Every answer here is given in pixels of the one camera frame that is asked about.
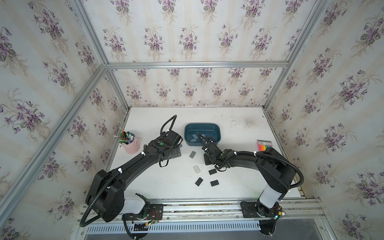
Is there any grey-blue eraser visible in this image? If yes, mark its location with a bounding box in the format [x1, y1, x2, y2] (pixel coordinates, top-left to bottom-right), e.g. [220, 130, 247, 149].
[190, 134, 200, 143]

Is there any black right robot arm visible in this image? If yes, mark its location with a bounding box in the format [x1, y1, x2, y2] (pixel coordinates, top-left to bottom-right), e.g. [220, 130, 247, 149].
[197, 134, 305, 219]

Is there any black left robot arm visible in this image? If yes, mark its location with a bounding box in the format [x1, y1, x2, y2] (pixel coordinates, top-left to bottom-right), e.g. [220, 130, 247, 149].
[80, 115, 183, 227]

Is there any black eraser middle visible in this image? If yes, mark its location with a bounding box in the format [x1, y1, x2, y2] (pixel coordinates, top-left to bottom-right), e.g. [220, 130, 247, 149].
[209, 169, 217, 175]

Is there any black eraser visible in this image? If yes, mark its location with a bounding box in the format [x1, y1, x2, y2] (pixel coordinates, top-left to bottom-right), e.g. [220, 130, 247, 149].
[210, 180, 219, 187]
[195, 178, 203, 187]
[209, 169, 217, 175]

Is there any grey eraser centre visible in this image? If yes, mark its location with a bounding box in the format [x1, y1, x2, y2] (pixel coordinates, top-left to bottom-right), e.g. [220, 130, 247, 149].
[190, 151, 196, 159]

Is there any white eraser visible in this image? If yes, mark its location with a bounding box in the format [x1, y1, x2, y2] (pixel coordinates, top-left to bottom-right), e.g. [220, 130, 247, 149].
[193, 166, 201, 174]

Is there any teal plastic storage box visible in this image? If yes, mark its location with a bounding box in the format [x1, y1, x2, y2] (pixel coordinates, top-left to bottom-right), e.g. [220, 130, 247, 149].
[185, 123, 222, 147]

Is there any black eraser lower right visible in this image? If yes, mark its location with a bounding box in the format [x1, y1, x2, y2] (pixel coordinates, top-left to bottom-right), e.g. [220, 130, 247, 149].
[210, 180, 219, 187]

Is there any black eraser lower left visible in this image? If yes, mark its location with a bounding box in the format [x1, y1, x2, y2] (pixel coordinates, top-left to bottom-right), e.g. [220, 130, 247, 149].
[195, 178, 203, 187]

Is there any pink pen cup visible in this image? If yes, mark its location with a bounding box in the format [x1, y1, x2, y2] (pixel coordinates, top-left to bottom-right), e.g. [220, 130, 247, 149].
[114, 131, 141, 155]

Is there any coloured highlighter pack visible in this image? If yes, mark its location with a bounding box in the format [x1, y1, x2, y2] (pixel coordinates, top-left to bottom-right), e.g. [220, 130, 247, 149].
[257, 140, 273, 151]

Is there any aluminium frame horizontal rail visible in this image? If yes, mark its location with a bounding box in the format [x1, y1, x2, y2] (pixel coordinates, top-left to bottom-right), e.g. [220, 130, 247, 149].
[107, 61, 289, 69]

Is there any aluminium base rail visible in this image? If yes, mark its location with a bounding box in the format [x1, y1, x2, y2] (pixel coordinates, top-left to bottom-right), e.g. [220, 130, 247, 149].
[77, 197, 328, 235]

